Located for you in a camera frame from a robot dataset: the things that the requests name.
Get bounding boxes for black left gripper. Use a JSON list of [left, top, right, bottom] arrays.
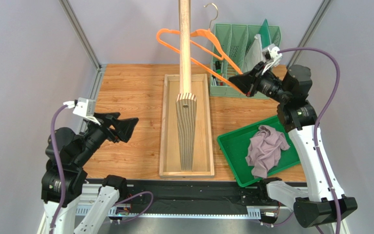
[[73, 111, 139, 166]]

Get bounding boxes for orange plastic hanger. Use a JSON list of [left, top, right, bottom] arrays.
[[155, 2, 249, 97]]

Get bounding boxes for lilac ribbed tank top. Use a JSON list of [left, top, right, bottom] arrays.
[[245, 125, 290, 178]]

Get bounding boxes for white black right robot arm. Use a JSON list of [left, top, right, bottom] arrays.
[[229, 62, 358, 228]]

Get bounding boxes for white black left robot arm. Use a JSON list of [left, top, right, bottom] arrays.
[[41, 110, 139, 234]]

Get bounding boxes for papers in organizer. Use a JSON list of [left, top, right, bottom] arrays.
[[242, 34, 276, 73]]

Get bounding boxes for green desk file organizer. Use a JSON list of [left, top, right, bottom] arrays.
[[209, 19, 282, 98]]

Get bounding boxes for wooden rack pole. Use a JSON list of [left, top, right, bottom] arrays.
[[176, 0, 197, 172]]

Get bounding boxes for green plastic tray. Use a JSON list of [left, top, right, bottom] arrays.
[[217, 116, 300, 187]]

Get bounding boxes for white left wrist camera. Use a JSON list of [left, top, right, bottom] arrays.
[[63, 97, 101, 125]]

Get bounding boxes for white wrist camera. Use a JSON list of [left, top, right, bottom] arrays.
[[262, 44, 282, 75], [63, 97, 101, 125]]

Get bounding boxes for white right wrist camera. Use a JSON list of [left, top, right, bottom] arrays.
[[262, 44, 282, 75]]

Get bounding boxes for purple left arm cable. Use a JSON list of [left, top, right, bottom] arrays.
[[49, 103, 154, 234]]

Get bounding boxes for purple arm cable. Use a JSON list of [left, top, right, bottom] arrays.
[[49, 103, 154, 234], [260, 47, 342, 234]]

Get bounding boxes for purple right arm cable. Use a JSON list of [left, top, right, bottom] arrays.
[[260, 47, 342, 234]]

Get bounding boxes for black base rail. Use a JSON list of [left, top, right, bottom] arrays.
[[80, 178, 304, 216]]

